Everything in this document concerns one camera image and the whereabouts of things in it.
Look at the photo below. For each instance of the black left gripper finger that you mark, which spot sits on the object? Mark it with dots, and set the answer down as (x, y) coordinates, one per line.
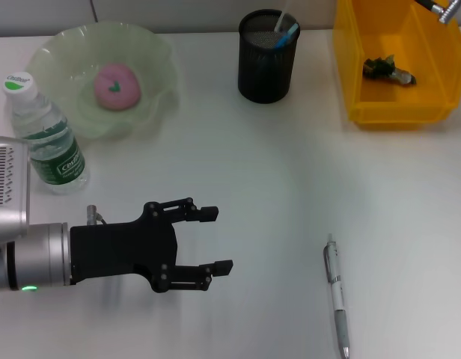
(208, 214)
(223, 266)

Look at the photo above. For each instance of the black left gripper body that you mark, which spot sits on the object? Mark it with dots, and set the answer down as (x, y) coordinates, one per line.
(118, 250)

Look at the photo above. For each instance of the silver white pen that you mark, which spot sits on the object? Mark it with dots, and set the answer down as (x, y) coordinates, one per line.
(337, 284)

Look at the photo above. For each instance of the clear green-label water bottle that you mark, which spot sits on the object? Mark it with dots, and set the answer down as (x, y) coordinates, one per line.
(43, 123)

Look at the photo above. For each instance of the pink toy peach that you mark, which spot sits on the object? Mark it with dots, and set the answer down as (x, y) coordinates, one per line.
(118, 86)

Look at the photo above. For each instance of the blue capped scissors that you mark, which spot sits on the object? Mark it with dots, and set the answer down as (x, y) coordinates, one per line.
(288, 35)

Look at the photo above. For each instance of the transparent plastic ruler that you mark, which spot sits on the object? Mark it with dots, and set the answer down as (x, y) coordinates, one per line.
(282, 20)

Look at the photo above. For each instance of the green plastic wrapper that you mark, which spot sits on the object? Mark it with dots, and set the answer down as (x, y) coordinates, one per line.
(387, 71)

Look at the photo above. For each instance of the black mesh pen holder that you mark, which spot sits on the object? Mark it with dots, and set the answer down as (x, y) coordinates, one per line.
(266, 78)

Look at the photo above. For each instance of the green wavy glass fruit plate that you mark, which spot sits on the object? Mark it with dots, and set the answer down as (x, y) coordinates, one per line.
(152, 60)

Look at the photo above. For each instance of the yellow plastic bin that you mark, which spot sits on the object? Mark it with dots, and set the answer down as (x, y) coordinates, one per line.
(380, 104)

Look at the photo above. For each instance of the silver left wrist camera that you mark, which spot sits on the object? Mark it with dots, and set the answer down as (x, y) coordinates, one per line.
(8, 187)

